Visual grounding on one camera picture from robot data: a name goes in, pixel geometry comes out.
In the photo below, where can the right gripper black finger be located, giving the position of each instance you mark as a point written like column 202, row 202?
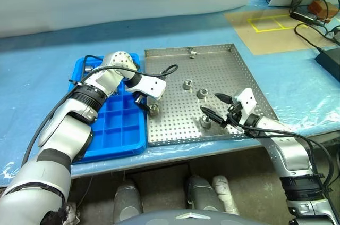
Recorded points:
column 213, row 116
column 224, row 99

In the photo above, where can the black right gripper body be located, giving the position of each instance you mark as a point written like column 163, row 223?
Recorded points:
column 235, row 114

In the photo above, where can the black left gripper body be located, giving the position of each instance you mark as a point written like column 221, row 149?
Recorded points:
column 136, row 94

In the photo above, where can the small metal roller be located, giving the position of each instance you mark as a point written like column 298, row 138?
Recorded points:
column 154, row 108
column 205, row 121
column 202, row 92
column 187, row 84
column 192, row 54
column 88, row 68

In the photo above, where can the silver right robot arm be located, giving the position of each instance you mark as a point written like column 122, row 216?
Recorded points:
column 289, row 150

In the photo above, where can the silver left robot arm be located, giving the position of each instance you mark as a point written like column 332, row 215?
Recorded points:
column 61, row 129

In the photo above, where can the blue plastic compartment tray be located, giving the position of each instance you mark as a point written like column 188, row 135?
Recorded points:
column 125, row 132

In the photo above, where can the perforated steel tray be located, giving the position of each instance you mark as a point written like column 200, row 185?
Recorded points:
column 175, row 118

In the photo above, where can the brown cardboard sheet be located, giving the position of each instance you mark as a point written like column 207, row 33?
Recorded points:
column 265, row 41

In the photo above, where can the dark grey rounded robot leg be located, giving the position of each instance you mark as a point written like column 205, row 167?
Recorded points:
column 127, row 201
column 202, row 193

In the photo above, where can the white rounded leg cover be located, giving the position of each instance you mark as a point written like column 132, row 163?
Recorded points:
column 225, row 193

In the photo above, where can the blue table cover sheet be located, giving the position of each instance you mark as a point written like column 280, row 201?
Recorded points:
column 40, row 76

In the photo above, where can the grey robot torso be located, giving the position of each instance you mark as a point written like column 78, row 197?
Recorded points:
column 180, row 218

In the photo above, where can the black flat box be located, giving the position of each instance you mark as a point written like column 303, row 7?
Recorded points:
column 329, row 58

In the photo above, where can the black power adapter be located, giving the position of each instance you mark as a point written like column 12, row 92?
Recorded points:
column 302, row 15

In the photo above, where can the brown block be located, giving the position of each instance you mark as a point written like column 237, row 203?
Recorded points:
column 321, row 7

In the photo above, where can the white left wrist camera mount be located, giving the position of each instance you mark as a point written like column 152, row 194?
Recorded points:
column 151, row 86

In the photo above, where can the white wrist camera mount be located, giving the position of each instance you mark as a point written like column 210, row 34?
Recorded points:
column 248, row 100
column 151, row 86

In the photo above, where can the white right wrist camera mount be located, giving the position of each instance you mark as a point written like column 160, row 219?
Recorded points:
column 248, row 100

